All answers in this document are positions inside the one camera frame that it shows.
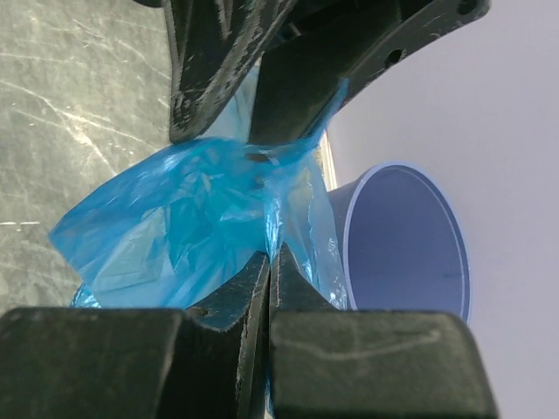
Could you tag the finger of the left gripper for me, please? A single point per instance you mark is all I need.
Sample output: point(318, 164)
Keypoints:
point(213, 44)
point(326, 43)

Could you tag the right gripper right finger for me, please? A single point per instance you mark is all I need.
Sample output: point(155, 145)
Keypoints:
point(327, 363)

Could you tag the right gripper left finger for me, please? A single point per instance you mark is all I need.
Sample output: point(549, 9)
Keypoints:
point(207, 361)

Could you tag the blue plastic trash bin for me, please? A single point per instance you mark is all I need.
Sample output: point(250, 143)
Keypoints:
point(400, 243)

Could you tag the blue trash bag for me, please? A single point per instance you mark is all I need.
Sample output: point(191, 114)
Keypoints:
point(174, 227)

